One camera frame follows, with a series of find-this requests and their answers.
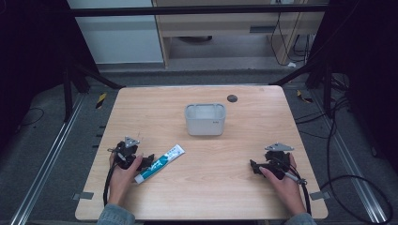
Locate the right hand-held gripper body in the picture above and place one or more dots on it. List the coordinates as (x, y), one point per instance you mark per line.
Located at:
(278, 159)

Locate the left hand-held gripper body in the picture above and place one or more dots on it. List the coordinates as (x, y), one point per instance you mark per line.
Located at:
(126, 153)

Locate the person's left hand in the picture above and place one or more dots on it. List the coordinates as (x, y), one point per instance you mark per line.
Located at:
(122, 178)

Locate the person's right hand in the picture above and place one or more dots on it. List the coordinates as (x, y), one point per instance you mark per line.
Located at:
(283, 184)

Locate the white and teal toothpaste tube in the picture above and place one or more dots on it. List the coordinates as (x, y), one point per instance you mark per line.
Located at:
(158, 164)

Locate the grey tape piece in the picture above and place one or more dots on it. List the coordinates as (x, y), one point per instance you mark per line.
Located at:
(319, 195)
(83, 196)

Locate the yellow and black tape strip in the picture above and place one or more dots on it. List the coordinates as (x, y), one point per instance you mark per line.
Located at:
(304, 97)
(101, 100)

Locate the grey plastic container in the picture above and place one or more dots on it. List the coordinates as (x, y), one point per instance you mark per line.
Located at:
(205, 120)

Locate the dark round table grommet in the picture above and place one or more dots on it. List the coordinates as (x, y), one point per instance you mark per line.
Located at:
(232, 98)

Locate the black metal stand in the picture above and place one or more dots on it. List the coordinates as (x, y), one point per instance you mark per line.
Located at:
(327, 90)
(67, 93)

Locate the white plug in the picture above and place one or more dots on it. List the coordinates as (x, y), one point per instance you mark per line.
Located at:
(291, 64)

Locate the white cabinet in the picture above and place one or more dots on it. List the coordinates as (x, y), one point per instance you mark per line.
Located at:
(119, 37)

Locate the dark curtain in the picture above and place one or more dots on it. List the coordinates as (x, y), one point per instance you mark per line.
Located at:
(369, 62)
(28, 62)

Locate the light wooden desk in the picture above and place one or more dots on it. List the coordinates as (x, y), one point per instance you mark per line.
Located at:
(216, 23)

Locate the aluminium floor rail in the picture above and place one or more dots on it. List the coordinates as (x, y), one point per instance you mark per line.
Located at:
(350, 162)
(47, 162)

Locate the black horizontal frame bar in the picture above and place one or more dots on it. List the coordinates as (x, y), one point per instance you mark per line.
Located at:
(194, 10)

